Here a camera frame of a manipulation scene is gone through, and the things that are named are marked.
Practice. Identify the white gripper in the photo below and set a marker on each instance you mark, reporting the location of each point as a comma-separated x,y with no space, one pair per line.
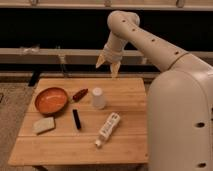
111,56

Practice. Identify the white ceramic cup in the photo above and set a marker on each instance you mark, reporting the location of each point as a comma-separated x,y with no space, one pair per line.
98,99

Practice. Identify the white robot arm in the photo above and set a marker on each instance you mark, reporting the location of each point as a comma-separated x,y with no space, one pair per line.
179,101

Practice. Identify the black eraser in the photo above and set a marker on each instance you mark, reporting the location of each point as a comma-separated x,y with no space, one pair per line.
76,119

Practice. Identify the red chili pepper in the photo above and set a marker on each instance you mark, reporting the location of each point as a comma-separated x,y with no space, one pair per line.
79,95

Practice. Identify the white plastic bottle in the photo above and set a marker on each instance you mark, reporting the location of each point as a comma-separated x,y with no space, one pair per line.
106,130

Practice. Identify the orange bowl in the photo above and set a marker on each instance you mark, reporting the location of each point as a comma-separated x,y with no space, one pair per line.
51,100

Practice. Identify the wooden table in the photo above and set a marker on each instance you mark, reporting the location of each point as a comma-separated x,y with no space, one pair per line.
66,145

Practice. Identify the beige sponge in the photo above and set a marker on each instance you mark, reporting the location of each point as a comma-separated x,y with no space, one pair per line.
43,125

